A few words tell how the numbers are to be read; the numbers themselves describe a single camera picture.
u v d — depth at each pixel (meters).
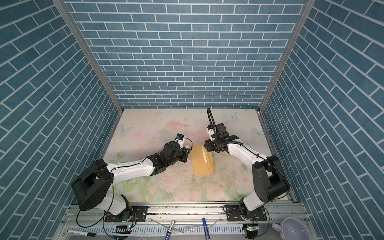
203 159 0.94
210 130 0.82
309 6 0.71
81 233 0.68
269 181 0.45
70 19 0.74
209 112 0.71
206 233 0.68
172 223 0.70
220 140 0.69
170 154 0.66
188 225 0.71
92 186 0.43
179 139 0.75
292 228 0.69
